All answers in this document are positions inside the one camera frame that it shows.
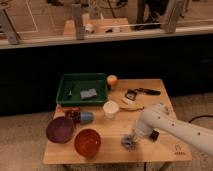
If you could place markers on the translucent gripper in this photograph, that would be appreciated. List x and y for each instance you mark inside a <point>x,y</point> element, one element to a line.
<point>133,137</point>

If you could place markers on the blue-grey towel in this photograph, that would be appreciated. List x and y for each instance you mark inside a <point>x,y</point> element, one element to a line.
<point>126,143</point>

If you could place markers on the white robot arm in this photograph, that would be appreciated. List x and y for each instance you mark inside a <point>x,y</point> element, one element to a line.
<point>156,116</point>

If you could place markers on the black remote control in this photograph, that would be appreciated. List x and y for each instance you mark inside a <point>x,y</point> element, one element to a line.
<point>154,135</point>

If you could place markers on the banana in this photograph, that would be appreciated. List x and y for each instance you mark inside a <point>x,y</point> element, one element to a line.
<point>130,105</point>

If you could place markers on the white paper cup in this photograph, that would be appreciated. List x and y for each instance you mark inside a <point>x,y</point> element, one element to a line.
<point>110,109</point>

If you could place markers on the red-orange bowl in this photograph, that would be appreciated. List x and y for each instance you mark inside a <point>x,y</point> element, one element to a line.
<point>87,143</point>

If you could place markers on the blue cup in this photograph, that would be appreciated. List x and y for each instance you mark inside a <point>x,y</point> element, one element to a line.
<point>86,117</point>

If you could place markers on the orange fruit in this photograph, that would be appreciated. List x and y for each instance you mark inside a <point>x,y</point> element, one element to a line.
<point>112,80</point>

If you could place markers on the grey sponge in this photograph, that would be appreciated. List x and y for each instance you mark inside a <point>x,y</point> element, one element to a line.
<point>88,94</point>

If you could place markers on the green plastic tray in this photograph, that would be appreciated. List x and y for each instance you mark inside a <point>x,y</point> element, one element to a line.
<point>82,81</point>

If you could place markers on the purple bowl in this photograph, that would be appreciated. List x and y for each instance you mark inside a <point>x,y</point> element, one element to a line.
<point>60,130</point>

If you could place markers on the small dark object in tray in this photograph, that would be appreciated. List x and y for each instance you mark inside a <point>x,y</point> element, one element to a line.
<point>69,95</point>

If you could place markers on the black handled peeler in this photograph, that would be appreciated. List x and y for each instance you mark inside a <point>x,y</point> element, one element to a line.
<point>132,93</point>

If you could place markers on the red handled tool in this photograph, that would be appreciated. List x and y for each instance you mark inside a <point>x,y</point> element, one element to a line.
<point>68,109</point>

